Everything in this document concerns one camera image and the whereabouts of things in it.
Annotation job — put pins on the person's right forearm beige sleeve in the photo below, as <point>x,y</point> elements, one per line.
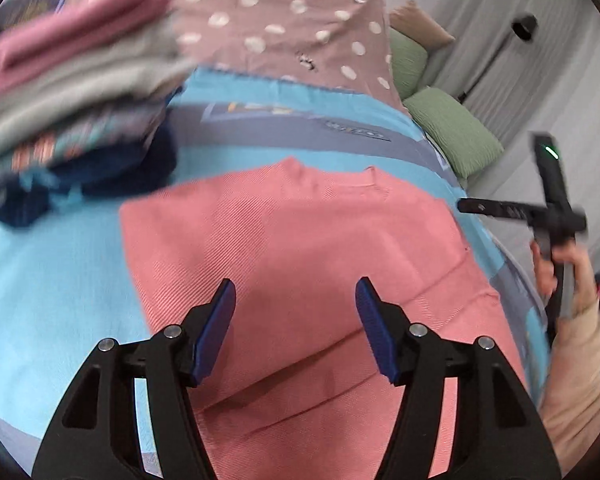
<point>580,385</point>

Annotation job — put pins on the large green pillow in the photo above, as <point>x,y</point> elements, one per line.
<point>455,127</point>

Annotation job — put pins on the brown polka dot quilt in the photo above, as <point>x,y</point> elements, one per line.
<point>280,15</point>

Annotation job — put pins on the folded pink cloth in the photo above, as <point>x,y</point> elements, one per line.
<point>75,25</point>

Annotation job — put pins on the folded navy blue cloth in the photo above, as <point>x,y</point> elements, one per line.
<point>130,160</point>

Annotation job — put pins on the person's right hand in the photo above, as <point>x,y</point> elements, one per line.
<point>582,285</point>

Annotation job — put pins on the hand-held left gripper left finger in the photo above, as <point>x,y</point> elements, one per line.
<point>214,332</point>

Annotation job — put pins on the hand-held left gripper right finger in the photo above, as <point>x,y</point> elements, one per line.
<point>377,332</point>

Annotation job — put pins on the small green pillow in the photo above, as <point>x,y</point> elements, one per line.
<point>407,62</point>

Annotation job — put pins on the beige pillow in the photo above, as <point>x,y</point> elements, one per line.
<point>420,22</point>

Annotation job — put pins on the folded patterned teal cloth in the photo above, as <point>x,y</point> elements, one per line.
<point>65,147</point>

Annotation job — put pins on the light blue printed bed sheet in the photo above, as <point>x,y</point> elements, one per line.
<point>55,290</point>

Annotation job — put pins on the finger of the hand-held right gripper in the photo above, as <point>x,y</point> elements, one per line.
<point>495,208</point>

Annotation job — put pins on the pile of folded clothes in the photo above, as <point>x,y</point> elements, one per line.
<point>80,85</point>

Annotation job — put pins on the black floor lamp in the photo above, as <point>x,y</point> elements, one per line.
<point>524,27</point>

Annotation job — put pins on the salmon pink knit top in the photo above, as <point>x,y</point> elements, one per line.
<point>290,240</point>

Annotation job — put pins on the grey curtain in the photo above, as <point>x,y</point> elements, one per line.
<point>555,75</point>

